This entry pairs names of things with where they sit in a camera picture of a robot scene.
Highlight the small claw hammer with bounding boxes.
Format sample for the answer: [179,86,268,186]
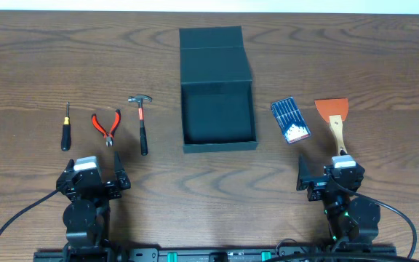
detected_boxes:
[128,95,153,156]

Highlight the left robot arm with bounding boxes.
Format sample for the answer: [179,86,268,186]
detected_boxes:
[56,152,131,261]

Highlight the dark green hinged box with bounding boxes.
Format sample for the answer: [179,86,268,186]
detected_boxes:
[179,26,258,154]

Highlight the red handled pliers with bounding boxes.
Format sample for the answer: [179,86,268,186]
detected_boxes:
[91,109,121,147]

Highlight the blue precision screwdriver set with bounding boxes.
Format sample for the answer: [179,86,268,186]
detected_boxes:
[271,97,311,144]

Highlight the black mounting rail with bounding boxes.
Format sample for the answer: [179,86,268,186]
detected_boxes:
[33,245,398,262]

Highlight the black yellow screwdriver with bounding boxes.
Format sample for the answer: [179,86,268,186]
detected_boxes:
[60,102,71,151]

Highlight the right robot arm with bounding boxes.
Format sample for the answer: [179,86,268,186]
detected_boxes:
[296,154,380,252]

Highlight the orange scraper wooden handle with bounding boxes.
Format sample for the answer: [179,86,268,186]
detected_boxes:
[315,98,348,156]

